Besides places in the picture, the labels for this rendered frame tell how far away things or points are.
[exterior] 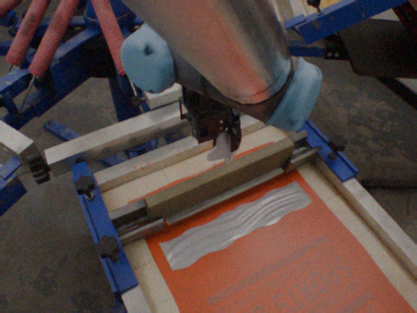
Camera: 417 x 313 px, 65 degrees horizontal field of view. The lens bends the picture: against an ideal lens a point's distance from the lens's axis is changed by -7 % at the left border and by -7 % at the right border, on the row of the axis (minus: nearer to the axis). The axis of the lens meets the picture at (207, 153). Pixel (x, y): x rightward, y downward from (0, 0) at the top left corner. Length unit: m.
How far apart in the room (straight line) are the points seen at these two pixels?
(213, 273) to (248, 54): 0.57
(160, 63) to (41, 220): 1.78
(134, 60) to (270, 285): 0.52
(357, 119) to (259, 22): 2.40
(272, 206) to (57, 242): 1.39
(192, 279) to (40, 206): 1.53
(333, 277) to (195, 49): 0.64
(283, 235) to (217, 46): 0.63
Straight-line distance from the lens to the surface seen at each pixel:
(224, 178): 0.75
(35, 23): 1.24
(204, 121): 0.57
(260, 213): 0.81
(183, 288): 0.74
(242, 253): 0.77
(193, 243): 0.77
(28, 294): 1.93
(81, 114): 2.58
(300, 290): 0.76
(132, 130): 0.87
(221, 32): 0.20
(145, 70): 0.40
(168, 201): 0.71
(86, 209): 0.79
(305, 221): 0.83
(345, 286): 0.79
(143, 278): 0.75
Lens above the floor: 1.65
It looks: 49 degrees down
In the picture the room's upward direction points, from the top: straight up
